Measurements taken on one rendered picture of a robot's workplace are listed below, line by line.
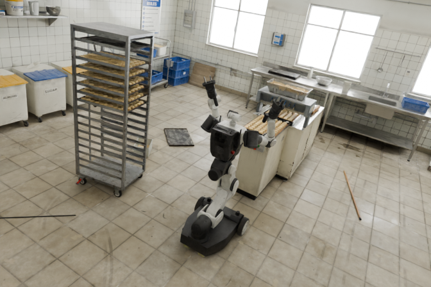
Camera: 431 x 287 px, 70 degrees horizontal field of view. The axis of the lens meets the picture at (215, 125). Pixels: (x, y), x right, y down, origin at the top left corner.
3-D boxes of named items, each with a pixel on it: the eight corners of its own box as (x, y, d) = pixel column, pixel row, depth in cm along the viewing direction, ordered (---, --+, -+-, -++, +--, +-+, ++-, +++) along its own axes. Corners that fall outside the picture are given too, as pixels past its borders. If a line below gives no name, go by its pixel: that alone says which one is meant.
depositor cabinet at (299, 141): (272, 138, 566) (283, 95, 533) (310, 152, 536) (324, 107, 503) (242, 165, 461) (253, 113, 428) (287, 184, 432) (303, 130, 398)
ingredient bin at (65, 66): (74, 114, 536) (72, 71, 506) (52, 103, 564) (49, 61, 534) (100, 107, 580) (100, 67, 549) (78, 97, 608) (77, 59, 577)
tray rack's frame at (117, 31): (145, 175, 394) (155, 32, 323) (122, 197, 349) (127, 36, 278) (102, 161, 409) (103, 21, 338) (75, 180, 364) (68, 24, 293)
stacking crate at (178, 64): (176, 63, 812) (177, 56, 804) (189, 67, 797) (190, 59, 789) (163, 66, 762) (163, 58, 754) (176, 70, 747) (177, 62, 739)
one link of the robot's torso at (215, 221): (213, 230, 297) (215, 220, 291) (195, 221, 305) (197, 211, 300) (223, 220, 314) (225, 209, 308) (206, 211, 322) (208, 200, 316)
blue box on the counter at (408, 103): (401, 107, 559) (404, 100, 554) (400, 103, 585) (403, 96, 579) (426, 113, 545) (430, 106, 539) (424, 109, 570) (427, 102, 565)
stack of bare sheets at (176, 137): (194, 146, 494) (194, 144, 493) (169, 146, 481) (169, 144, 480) (186, 129, 546) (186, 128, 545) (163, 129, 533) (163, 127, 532)
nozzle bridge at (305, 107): (261, 107, 455) (266, 86, 442) (310, 123, 425) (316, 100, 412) (252, 113, 428) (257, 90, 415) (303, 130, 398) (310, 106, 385)
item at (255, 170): (253, 170, 454) (266, 113, 419) (275, 179, 440) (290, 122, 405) (231, 191, 397) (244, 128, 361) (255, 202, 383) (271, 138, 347)
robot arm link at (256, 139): (261, 147, 273) (254, 145, 262) (253, 147, 278) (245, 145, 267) (262, 134, 275) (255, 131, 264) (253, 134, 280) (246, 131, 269)
